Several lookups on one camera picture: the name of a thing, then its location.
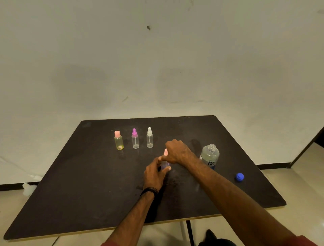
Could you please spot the white spray cap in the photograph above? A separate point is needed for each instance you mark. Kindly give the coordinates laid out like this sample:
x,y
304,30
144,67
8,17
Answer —
x,y
149,131

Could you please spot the person's right red sleeve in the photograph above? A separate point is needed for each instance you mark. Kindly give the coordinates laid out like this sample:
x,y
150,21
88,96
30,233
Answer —
x,y
298,241

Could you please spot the person's right forearm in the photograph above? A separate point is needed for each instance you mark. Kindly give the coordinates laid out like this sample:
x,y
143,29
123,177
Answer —
x,y
233,202

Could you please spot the black wristband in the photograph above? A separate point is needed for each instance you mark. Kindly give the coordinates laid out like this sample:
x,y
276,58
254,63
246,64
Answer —
x,y
149,190

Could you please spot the large clear bottle blue label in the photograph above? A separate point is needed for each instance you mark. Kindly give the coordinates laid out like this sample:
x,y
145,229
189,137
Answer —
x,y
210,155

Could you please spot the person's left red sleeve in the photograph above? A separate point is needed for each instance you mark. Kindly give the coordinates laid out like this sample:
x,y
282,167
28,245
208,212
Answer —
x,y
107,244

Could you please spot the small purple tinted bottle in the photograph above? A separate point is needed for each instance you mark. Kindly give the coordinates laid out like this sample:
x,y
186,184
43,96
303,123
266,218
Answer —
x,y
164,164

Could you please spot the person's black trousers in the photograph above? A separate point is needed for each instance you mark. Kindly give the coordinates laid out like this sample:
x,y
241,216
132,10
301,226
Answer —
x,y
217,240

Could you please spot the blue bottle cap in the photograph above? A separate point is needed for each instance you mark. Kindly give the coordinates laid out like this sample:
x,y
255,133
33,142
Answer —
x,y
240,177

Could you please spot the small clear bottle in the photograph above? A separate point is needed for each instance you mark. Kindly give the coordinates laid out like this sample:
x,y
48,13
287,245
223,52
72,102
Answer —
x,y
150,141
135,142

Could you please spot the black table leg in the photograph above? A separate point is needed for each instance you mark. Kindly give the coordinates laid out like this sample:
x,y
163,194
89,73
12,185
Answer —
x,y
189,233

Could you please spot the purple spray cap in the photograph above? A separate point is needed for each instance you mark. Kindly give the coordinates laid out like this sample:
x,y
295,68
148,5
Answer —
x,y
134,132

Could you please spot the white plastic object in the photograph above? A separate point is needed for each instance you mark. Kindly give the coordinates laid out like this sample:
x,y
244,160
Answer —
x,y
29,189

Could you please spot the small yellow bottle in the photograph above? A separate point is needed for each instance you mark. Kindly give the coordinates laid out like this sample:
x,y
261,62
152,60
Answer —
x,y
119,143

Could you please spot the person's left forearm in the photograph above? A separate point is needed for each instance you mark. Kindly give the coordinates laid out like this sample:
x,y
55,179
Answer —
x,y
134,218

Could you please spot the dark door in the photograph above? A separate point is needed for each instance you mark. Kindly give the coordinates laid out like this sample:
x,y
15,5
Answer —
x,y
321,139

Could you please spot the person's red sleeve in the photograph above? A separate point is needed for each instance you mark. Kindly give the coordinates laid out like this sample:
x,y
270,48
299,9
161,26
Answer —
x,y
107,244
298,241

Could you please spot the pink spray cap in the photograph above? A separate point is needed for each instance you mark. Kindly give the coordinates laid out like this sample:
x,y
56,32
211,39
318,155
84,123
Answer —
x,y
165,152

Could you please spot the person's right hand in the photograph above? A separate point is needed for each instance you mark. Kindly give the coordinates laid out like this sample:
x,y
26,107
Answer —
x,y
178,152

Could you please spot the person's left hand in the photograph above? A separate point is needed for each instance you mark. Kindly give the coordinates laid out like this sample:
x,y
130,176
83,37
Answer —
x,y
153,176

